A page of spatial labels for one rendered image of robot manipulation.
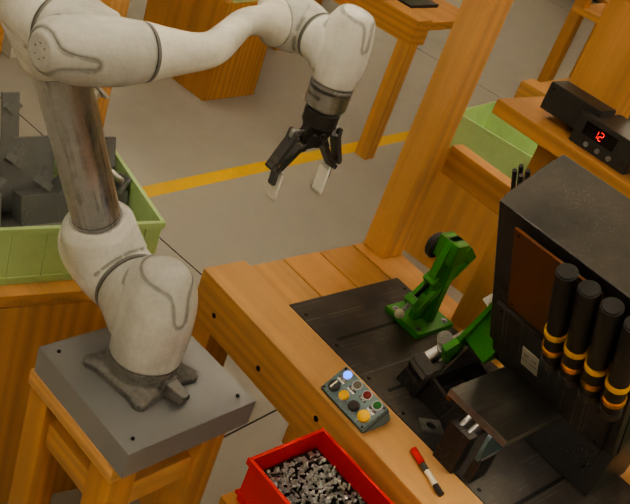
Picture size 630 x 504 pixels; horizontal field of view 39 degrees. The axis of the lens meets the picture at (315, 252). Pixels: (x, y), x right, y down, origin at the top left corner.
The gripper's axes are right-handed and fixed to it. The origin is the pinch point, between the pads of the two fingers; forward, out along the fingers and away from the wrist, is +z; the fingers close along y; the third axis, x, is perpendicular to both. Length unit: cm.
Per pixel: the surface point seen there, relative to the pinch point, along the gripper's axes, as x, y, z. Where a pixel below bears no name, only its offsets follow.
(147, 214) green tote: -48, 0, 38
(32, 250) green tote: -45, 33, 42
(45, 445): -3, 46, 64
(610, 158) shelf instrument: 36, -56, -25
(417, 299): 13, -45, 31
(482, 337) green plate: 41, -29, 16
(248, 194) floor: -171, -158, 131
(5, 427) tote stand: -40, 34, 99
